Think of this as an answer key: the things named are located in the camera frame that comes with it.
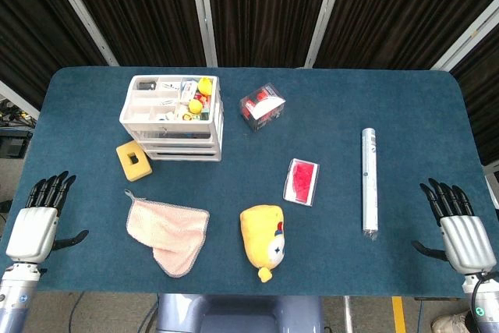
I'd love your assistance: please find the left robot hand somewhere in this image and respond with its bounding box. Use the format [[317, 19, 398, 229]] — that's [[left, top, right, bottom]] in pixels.
[[5, 170, 90, 264]]

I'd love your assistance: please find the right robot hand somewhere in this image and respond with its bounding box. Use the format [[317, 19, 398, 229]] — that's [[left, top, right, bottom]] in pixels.
[[411, 178, 498, 275]]

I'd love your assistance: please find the light pink cloth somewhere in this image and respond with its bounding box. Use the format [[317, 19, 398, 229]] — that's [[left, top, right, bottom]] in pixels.
[[124, 189, 211, 278]]

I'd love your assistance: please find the robot base torso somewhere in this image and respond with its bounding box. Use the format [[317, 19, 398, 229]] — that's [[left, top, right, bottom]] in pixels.
[[155, 293, 325, 333]]

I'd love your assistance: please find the clear box with red item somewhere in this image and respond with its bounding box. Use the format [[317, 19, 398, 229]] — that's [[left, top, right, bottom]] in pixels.
[[239, 82, 288, 133]]

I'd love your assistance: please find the beige shoe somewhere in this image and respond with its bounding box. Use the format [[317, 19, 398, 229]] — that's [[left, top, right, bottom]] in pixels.
[[430, 311, 471, 333]]

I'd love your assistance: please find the long white wrapped tube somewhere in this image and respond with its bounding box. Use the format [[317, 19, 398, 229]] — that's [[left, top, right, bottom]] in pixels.
[[360, 127, 380, 242]]

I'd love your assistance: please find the yellow sponge block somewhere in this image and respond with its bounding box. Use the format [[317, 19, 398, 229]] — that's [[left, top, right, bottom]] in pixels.
[[115, 140, 153, 182]]

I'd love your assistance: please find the red item in clear packet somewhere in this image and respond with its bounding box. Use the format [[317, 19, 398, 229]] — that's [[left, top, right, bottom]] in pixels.
[[282, 158, 320, 207]]

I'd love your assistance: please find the white drawer organizer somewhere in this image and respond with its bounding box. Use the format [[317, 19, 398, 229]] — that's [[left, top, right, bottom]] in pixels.
[[119, 74, 225, 163]]

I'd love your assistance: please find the yellow plush toy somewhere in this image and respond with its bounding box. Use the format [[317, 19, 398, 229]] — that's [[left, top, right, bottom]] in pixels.
[[239, 204, 287, 284]]

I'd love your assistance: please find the blue table mat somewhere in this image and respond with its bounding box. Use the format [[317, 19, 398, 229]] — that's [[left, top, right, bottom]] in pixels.
[[0, 66, 499, 299]]

